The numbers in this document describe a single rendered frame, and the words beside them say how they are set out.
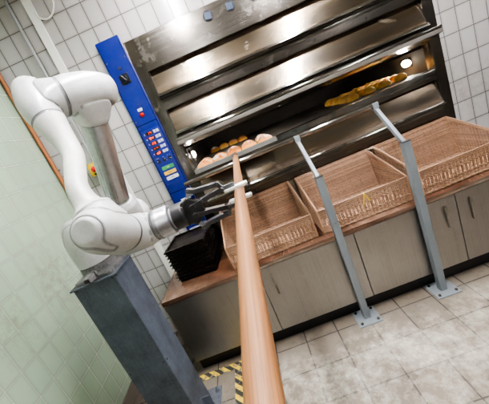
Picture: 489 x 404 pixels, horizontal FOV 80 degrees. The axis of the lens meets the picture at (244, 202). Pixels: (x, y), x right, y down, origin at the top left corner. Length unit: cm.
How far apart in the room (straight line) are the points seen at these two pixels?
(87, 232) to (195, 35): 168
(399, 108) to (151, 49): 173
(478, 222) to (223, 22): 197
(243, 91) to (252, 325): 191
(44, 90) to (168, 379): 133
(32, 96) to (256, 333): 102
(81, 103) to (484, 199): 206
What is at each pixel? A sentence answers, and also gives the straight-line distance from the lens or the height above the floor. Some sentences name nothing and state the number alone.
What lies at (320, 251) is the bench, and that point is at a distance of 178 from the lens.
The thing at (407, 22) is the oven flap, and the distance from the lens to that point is 246.
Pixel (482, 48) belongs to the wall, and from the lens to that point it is 273.
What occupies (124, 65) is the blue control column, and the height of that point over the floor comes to 197.
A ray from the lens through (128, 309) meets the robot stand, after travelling 147.
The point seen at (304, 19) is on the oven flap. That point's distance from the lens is 223.
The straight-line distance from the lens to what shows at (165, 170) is 214.
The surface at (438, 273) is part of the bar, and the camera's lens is 209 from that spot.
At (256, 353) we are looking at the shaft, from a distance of 26.
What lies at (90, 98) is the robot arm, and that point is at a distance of 119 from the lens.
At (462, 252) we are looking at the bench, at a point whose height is 17.
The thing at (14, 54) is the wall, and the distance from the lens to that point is 254.
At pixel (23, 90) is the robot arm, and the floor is 171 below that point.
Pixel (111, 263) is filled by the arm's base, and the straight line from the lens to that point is 146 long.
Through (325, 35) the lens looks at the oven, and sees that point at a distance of 225.
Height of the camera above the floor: 138
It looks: 15 degrees down
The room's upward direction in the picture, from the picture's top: 23 degrees counter-clockwise
